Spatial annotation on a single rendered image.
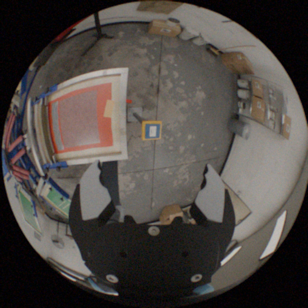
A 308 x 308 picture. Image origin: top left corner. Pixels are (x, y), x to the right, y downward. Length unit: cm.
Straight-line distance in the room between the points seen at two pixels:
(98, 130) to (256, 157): 330
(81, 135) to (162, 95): 135
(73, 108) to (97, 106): 18
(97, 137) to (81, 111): 21
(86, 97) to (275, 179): 362
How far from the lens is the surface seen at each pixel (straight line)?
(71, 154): 81
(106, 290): 57
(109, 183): 85
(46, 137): 81
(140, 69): 170
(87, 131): 69
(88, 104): 67
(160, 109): 170
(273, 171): 318
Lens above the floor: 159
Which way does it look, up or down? 55 degrees down
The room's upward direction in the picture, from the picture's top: 147 degrees clockwise
